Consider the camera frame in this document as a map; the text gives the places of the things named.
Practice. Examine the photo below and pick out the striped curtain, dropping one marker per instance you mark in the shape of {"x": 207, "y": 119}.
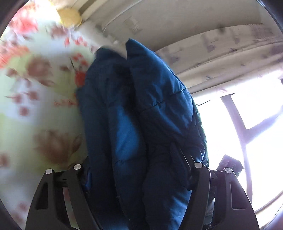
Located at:
{"x": 212, "y": 58}

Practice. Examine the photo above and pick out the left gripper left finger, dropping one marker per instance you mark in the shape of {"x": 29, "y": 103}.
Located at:
{"x": 48, "y": 208}

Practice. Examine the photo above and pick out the yellow pillow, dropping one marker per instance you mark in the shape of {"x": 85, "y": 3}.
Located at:
{"x": 69, "y": 17}

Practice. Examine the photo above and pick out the wall socket plate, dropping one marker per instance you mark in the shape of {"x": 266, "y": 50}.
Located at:
{"x": 132, "y": 25}

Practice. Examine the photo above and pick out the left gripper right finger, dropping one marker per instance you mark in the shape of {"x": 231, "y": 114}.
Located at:
{"x": 232, "y": 208}

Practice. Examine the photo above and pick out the blue quilted down jacket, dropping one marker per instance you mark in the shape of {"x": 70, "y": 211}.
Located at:
{"x": 139, "y": 121}

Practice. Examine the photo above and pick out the window frame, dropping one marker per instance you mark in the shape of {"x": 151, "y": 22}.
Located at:
{"x": 246, "y": 124}

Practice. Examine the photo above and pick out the floral bed sheet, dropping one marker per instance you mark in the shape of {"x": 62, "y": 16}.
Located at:
{"x": 42, "y": 65}

